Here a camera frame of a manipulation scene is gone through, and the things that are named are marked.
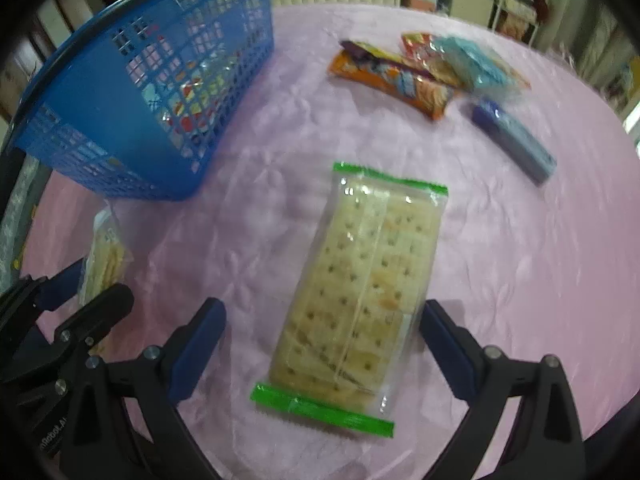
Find purple cracker packet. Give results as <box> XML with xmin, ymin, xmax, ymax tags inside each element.
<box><xmin>341</xmin><ymin>40</ymin><xmax>435</xmax><ymax>80</ymax></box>

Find light blue cartoon packet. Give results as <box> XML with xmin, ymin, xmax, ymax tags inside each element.
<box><xmin>431</xmin><ymin>36</ymin><xmax>530</xmax><ymax>94</ymax></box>

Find cracker pack green ends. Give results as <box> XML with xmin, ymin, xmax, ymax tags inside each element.
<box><xmin>250</xmin><ymin>162</ymin><xmax>448</xmax><ymax>438</ymax></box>

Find doublemint gum bottle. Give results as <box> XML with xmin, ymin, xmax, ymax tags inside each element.
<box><xmin>471</xmin><ymin>99</ymin><xmax>558</xmax><ymax>186</ymax></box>

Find red snack packet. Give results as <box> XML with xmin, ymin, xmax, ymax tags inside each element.
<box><xmin>401</xmin><ymin>32</ymin><xmax>465</xmax><ymax>89</ymax></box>

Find cracker pack white strip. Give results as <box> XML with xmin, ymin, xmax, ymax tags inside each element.
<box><xmin>78</xmin><ymin>205</ymin><xmax>134</xmax><ymax>308</ymax></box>

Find blue plastic basket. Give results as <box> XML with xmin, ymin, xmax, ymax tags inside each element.
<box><xmin>8</xmin><ymin>0</ymin><xmax>273</xmax><ymax>200</ymax></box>

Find orange small snack packet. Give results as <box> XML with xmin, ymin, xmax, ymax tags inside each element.
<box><xmin>328</xmin><ymin>50</ymin><xmax>454</xmax><ymax>120</ymax></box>

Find pink quilted tablecloth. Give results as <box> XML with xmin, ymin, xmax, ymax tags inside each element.
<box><xmin>13</xmin><ymin>0</ymin><xmax>639</xmax><ymax>479</ymax></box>

